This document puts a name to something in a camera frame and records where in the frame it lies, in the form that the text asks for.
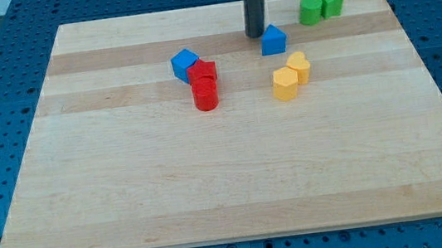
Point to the yellow heart block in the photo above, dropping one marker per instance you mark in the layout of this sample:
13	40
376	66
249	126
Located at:
297	61

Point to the blue cube block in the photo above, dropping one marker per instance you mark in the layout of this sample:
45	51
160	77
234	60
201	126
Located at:
181	62

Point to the blue triangle block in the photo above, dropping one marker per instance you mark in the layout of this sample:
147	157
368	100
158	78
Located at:
273	41

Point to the green cylinder block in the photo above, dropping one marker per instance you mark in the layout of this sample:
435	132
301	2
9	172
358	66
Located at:
310	12

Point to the green star block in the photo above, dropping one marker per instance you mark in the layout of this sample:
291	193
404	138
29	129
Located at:
331	8

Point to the light wooden board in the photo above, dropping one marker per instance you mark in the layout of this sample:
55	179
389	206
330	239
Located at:
119	156

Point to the yellow hexagon block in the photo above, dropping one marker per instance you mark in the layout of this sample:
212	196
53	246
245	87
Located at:
285	84

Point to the red star block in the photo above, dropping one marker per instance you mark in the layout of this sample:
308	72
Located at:
201	69

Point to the red cylinder block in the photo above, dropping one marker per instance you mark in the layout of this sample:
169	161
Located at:
204	92

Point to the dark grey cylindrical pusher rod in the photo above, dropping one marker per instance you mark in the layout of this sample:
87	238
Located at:
254	13

